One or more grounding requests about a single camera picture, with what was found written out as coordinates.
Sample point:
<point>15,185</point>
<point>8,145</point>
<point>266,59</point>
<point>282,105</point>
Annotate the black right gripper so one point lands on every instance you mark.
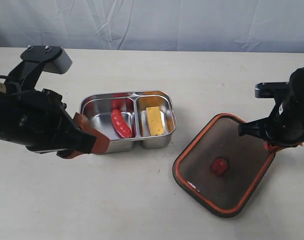
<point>282,129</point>

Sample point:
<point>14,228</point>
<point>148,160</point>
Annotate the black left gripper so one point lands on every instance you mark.
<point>38,120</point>

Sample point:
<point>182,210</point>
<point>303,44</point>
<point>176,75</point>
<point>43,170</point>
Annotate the red toy sausage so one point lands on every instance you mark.
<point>119,124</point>

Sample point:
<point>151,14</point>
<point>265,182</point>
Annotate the dark transparent lunch box lid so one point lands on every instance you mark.
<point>221,169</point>

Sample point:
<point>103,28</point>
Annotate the yellow toy cheese wedge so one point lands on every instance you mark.
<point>154,120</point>

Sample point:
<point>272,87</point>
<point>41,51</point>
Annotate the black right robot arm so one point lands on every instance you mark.
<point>296,88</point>

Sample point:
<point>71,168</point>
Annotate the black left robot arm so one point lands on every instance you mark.
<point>38,120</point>

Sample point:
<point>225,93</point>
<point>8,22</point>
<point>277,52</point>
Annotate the steel two-compartment lunch box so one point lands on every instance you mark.
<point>97,108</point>

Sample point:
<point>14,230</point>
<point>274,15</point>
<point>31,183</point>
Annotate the blue-grey backdrop cloth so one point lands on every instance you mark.
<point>155,25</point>

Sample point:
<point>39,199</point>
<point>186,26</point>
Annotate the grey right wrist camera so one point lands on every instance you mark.
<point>268,90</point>

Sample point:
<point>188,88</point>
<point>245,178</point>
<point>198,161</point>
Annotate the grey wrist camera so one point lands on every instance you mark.
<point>268,90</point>
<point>54,58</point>

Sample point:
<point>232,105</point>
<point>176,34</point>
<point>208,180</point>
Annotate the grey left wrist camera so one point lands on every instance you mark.
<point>54,58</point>

